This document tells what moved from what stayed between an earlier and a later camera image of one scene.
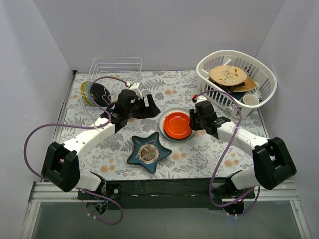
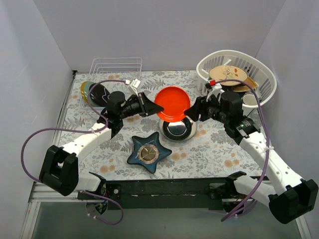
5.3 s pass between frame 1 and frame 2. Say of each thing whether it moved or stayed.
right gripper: moved
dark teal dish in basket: stayed
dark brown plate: stayed
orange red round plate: moved
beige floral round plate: stayed
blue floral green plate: stayed
